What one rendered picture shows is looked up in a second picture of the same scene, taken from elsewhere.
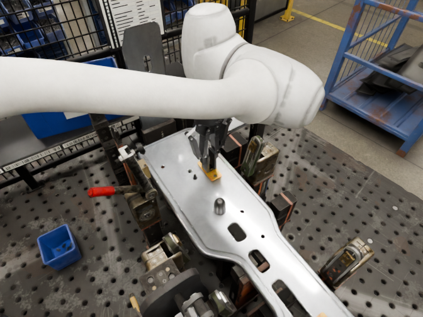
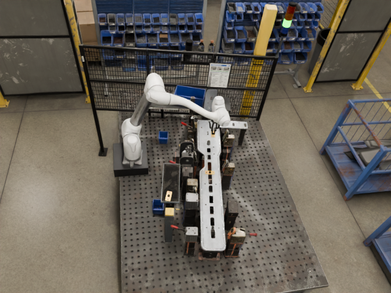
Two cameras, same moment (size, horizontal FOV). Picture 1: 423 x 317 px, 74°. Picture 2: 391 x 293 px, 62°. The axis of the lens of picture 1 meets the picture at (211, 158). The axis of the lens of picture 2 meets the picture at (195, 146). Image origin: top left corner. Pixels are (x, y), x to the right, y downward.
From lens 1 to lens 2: 236 cm
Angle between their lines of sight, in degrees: 18
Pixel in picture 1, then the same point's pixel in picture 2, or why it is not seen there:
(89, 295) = (164, 153)
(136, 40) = (209, 92)
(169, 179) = (201, 131)
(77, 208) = (171, 130)
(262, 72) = (217, 113)
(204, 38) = (215, 103)
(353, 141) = (323, 179)
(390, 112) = (355, 173)
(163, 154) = (203, 124)
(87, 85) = (191, 105)
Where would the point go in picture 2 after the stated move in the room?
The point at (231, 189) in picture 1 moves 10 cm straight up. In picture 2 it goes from (214, 141) to (216, 134)
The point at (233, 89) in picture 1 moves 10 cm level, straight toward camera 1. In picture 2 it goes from (210, 114) to (203, 120)
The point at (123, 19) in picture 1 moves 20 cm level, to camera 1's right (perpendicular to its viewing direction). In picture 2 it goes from (214, 79) to (231, 87)
